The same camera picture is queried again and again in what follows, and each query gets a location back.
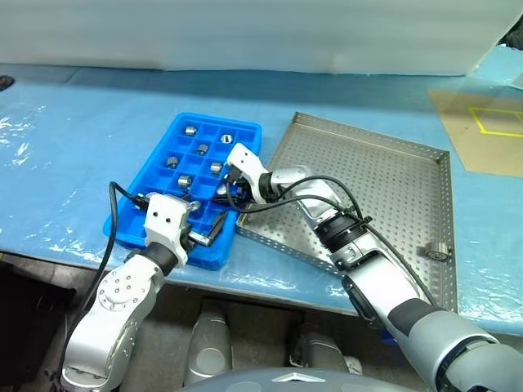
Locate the perforated metal tray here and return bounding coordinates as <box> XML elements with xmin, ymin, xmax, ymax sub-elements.
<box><xmin>235</xmin><ymin>111</ymin><xmax>459</xmax><ymax>314</ymax></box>

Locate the grey rounded robot thigh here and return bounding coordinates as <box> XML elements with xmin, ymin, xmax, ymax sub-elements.
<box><xmin>186</xmin><ymin>305</ymin><xmax>234</xmax><ymax>387</ymax></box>
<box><xmin>289</xmin><ymin>326</ymin><xmax>352</xmax><ymax>372</ymax></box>

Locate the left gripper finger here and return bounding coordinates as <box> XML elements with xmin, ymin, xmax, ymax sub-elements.
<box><xmin>206</xmin><ymin>211</ymin><xmax>229</xmax><ymax>247</ymax></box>

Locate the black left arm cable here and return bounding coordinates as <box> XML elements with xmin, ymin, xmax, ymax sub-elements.
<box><xmin>83</xmin><ymin>181</ymin><xmax>150</xmax><ymax>303</ymax></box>

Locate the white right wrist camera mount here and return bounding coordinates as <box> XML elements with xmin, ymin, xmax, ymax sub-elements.
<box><xmin>226</xmin><ymin>143</ymin><xmax>273</xmax><ymax>203</ymax></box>

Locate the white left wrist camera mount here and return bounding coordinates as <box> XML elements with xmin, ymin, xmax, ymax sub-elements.
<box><xmin>142</xmin><ymin>194</ymin><xmax>202</xmax><ymax>266</ymax></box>

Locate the blue compartment tray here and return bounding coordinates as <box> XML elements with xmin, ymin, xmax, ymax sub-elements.
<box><xmin>101</xmin><ymin>112</ymin><xmax>263</xmax><ymax>271</ymax></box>

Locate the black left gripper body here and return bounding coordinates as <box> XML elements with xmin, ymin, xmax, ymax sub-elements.
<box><xmin>181</xmin><ymin>220</ymin><xmax>211</xmax><ymax>249</ymax></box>

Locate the brown cardboard with yellow tape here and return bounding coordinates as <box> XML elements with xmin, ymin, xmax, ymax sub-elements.
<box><xmin>427</xmin><ymin>87</ymin><xmax>523</xmax><ymax>179</ymax></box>

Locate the white robot foot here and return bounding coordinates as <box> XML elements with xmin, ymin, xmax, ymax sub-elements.
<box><xmin>342</xmin><ymin>354</ymin><xmax>363</xmax><ymax>375</ymax></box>

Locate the large white foam board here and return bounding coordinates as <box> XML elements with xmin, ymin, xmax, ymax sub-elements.
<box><xmin>0</xmin><ymin>0</ymin><xmax>523</xmax><ymax>78</ymax></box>

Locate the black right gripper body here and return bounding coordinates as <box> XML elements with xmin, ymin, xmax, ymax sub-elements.
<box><xmin>230</xmin><ymin>179</ymin><xmax>257</xmax><ymax>206</ymax></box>

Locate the grey robot torso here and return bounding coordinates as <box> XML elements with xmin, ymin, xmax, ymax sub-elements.
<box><xmin>175</xmin><ymin>365</ymin><xmax>413</xmax><ymax>392</ymax></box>

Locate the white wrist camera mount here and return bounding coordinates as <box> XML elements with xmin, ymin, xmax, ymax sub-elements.
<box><xmin>142</xmin><ymin>194</ymin><xmax>202</xmax><ymax>266</ymax></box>
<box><xmin>226</xmin><ymin>143</ymin><xmax>273</xmax><ymax>203</ymax></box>

